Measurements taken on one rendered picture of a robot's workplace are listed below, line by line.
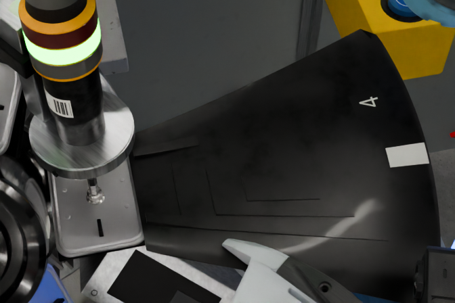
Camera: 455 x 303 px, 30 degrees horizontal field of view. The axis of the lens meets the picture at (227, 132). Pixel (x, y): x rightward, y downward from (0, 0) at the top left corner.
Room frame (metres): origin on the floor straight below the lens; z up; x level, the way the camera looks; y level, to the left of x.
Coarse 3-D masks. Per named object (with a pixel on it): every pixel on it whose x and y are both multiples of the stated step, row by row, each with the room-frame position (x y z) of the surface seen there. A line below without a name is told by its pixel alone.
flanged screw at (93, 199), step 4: (100, 188) 0.35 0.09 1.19; (88, 192) 0.34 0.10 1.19; (100, 192) 0.34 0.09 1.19; (88, 196) 0.34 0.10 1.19; (92, 196) 0.34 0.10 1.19; (96, 196) 0.34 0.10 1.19; (100, 196) 0.34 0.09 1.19; (88, 200) 0.34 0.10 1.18; (92, 200) 0.34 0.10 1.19; (96, 200) 0.34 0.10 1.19; (100, 200) 0.34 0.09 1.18; (92, 204) 0.34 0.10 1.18; (96, 204) 0.34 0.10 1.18
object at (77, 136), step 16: (48, 80) 0.33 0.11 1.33; (80, 80) 0.33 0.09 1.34; (96, 80) 0.34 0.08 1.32; (48, 96) 0.33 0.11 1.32; (64, 96) 0.33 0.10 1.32; (80, 96) 0.33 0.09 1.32; (96, 96) 0.34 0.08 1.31; (64, 112) 0.33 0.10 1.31; (80, 112) 0.33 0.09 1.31; (96, 112) 0.33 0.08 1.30; (64, 128) 0.33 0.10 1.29; (80, 128) 0.33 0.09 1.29; (96, 128) 0.33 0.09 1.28; (80, 144) 0.33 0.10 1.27
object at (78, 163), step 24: (0, 0) 0.37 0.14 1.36; (0, 24) 0.36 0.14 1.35; (0, 48) 0.36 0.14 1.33; (24, 48) 0.35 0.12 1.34; (24, 72) 0.34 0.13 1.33; (24, 96) 0.36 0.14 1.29; (48, 120) 0.35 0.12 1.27; (120, 120) 0.35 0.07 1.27; (48, 144) 0.33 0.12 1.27; (96, 144) 0.33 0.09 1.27; (120, 144) 0.33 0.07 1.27; (48, 168) 0.32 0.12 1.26; (72, 168) 0.31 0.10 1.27; (96, 168) 0.31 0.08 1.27
